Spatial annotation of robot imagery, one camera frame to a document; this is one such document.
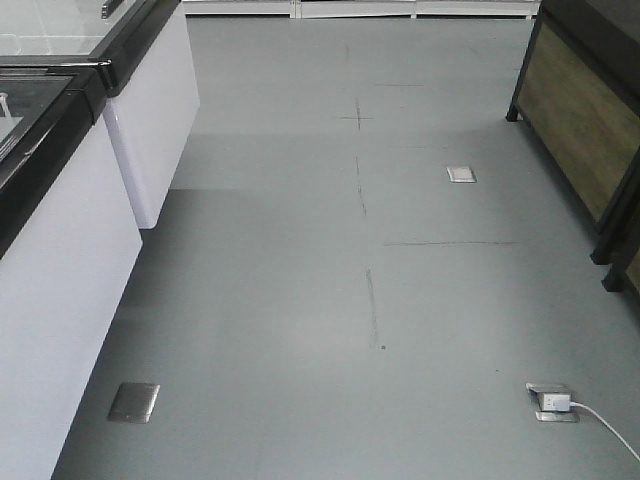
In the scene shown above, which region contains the far white chest freezer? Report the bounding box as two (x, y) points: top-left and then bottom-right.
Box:
(1, 0), (200, 229)

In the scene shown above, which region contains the white chest freezer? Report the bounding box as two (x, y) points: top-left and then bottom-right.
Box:
(1, 0), (200, 229)
(1, 67), (142, 479)

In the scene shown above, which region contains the white base shelf row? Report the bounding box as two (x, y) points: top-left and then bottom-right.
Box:
(183, 0), (540, 19)

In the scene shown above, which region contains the closed steel floor plate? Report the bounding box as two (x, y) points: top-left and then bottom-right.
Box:
(107, 382), (160, 424)

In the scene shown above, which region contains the white power cable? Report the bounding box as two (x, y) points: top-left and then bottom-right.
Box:
(569, 401), (640, 464)

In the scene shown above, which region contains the white power adapter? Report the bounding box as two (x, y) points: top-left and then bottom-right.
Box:
(537, 392), (572, 413)

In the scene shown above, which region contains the wooden black-framed display stand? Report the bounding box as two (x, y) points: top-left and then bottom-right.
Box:
(506, 1), (639, 265)

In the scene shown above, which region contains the open floor socket box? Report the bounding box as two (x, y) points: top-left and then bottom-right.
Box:
(525, 382), (579, 423)

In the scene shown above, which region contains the near white chest freezer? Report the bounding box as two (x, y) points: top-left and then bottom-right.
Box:
(1, 67), (142, 479)

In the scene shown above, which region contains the far steel floor plate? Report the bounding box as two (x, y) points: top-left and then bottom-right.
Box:
(446, 166), (477, 183)

